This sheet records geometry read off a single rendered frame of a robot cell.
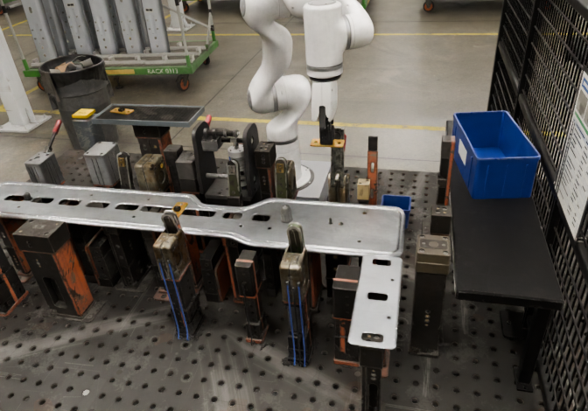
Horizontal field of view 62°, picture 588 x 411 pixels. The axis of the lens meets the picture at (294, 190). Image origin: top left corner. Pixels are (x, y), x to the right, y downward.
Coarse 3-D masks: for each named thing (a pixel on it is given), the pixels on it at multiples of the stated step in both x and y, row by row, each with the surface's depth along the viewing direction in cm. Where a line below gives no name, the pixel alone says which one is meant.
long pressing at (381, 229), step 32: (0, 192) 165; (32, 192) 164; (64, 192) 162; (96, 192) 161; (128, 192) 159; (160, 192) 157; (96, 224) 146; (128, 224) 145; (160, 224) 143; (192, 224) 142; (224, 224) 141; (256, 224) 140; (288, 224) 139; (320, 224) 138; (352, 224) 137; (384, 224) 136
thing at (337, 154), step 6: (336, 132) 137; (342, 132) 139; (336, 138) 137; (342, 138) 139; (336, 150) 142; (342, 150) 141; (336, 156) 143; (342, 156) 142; (336, 162) 144; (342, 162) 142; (336, 168) 145; (342, 168) 143; (342, 174) 144; (342, 180) 145
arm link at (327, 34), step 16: (320, 0) 108; (304, 16) 106; (320, 16) 104; (336, 16) 105; (304, 32) 109; (320, 32) 106; (336, 32) 106; (320, 48) 108; (336, 48) 108; (320, 64) 109; (336, 64) 110
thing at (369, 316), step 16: (368, 256) 125; (384, 256) 124; (368, 272) 120; (384, 272) 119; (400, 272) 119; (368, 288) 115; (384, 288) 115; (400, 288) 115; (368, 304) 111; (384, 304) 111; (352, 320) 107; (368, 320) 107; (384, 320) 107; (352, 336) 104; (384, 336) 103
